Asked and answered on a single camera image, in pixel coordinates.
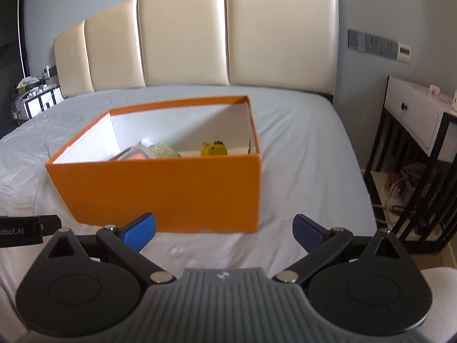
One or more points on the green lid plastic container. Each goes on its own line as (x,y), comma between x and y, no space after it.
(164,151)

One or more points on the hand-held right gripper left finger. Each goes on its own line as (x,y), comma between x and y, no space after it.
(139,230)

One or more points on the white wall thermostat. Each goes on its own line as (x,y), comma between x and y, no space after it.
(404,53)

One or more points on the orange cardboard box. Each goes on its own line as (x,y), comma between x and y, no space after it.
(160,193)

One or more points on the grey metal tin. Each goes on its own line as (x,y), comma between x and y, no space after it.
(142,149)

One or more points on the white upholstered seat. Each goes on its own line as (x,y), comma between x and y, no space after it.
(439,293)

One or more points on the cluttered bedside table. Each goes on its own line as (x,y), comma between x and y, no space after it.
(35,102)

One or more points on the yellow tape measure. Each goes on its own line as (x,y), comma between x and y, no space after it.
(213,149)

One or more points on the grey wall switch panel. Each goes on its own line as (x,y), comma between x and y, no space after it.
(373,44)

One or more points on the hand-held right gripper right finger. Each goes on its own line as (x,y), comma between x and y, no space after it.
(307,232)

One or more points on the white bed sheet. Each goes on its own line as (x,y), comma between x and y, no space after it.
(303,150)

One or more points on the small white nightstand item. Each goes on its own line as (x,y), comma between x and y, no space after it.
(434,89)

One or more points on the cream padded headboard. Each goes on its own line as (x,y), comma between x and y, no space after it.
(178,43)

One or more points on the white drawer nightstand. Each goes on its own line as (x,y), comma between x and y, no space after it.
(410,114)

